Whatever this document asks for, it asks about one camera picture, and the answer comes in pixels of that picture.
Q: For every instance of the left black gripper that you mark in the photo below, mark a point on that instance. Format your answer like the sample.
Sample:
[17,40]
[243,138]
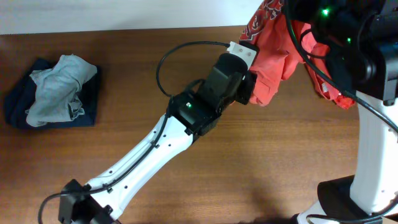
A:
[250,81]

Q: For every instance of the red soccer print t-shirt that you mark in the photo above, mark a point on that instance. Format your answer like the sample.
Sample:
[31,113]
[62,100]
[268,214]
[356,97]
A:
[277,58]

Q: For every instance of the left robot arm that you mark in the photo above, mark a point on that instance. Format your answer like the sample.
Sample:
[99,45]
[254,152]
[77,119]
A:
[189,116]

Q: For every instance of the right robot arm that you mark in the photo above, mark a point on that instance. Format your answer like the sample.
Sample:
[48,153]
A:
[371,193]

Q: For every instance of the red garment under pile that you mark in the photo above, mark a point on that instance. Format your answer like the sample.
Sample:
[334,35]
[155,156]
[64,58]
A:
[328,92]

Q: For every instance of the light grey crumpled shirt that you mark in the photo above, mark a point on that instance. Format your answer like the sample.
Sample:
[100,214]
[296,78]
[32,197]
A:
[56,95]

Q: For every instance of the navy blue folded garment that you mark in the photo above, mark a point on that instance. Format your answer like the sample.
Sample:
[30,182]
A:
[22,97]

